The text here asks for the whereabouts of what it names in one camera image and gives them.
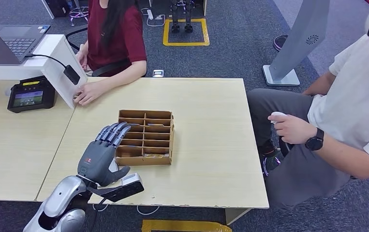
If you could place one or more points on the black stool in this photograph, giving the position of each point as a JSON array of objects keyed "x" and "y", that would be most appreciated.
[{"x": 283, "y": 149}]

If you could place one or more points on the headset person's left hand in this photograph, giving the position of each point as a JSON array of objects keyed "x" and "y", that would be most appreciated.
[{"x": 293, "y": 129}]

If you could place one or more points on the person with headset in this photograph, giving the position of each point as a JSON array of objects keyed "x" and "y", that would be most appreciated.
[{"x": 347, "y": 105}]

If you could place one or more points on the black cabinet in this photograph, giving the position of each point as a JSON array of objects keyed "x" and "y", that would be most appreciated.
[{"x": 57, "y": 8}]

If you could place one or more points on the round black base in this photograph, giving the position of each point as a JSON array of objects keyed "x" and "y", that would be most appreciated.
[{"x": 279, "y": 41}]

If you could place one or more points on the white desk riser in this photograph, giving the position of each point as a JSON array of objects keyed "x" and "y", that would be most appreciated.
[{"x": 53, "y": 48}]

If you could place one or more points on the white power strip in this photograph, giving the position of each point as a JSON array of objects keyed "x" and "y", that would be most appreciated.
[{"x": 150, "y": 14}]

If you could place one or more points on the black office chair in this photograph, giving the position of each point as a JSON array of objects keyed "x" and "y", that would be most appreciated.
[{"x": 107, "y": 68}]

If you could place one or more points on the black robot legs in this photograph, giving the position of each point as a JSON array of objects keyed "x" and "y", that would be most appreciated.
[{"x": 188, "y": 28}]

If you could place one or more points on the silver floor socket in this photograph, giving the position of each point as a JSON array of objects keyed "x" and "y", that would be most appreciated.
[{"x": 158, "y": 73}]

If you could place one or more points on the black power adapter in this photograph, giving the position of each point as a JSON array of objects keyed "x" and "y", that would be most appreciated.
[{"x": 71, "y": 74}]

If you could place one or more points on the black bracket wrist camera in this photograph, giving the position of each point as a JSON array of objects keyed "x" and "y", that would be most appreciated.
[{"x": 123, "y": 190}]

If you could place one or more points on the chrome chair base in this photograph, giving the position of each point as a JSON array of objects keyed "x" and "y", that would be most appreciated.
[{"x": 78, "y": 14}]

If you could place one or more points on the grey standing kiosk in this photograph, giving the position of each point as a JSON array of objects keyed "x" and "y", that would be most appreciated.
[{"x": 299, "y": 38}]

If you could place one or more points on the white handheld controller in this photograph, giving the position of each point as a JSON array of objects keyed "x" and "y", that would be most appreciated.
[{"x": 277, "y": 116}]

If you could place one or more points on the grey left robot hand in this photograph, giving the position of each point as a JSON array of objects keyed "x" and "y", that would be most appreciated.
[{"x": 96, "y": 163}]

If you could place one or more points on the yellow floor tape strip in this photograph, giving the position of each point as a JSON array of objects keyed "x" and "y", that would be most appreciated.
[{"x": 184, "y": 226}]

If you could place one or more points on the blue edged key card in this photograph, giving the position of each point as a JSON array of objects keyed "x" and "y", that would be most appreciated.
[
  {"x": 154, "y": 125},
  {"x": 134, "y": 124}
]

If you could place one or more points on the black wrist watch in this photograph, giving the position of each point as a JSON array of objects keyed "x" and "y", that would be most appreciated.
[{"x": 314, "y": 142}]

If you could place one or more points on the black payment terminal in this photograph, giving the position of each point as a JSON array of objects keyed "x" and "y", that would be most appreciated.
[{"x": 32, "y": 96}]

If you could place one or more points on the person's right forearm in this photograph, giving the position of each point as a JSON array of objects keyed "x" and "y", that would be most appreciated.
[{"x": 85, "y": 48}]

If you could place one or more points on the person's right hand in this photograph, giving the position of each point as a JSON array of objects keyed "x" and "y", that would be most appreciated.
[{"x": 82, "y": 60}]

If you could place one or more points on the yellow floor tape square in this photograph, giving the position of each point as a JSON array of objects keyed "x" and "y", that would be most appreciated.
[{"x": 185, "y": 44}]

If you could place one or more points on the grey laptop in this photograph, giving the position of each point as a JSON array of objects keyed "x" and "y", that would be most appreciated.
[{"x": 17, "y": 41}]

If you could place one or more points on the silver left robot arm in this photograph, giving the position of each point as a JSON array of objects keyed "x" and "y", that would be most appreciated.
[{"x": 62, "y": 195}]

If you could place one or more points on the headset person's left forearm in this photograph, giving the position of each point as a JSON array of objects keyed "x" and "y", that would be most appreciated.
[{"x": 354, "y": 160}]

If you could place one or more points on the wooden compartment organizer box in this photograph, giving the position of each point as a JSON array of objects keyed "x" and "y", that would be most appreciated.
[{"x": 152, "y": 161}]

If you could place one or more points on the headset person's right forearm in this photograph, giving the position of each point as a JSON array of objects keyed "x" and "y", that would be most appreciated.
[{"x": 318, "y": 84}]

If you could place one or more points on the yellow key card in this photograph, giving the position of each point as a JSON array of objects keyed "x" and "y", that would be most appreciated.
[{"x": 154, "y": 156}]

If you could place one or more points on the person's left forearm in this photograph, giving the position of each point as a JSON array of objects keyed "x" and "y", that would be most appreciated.
[{"x": 125, "y": 76}]

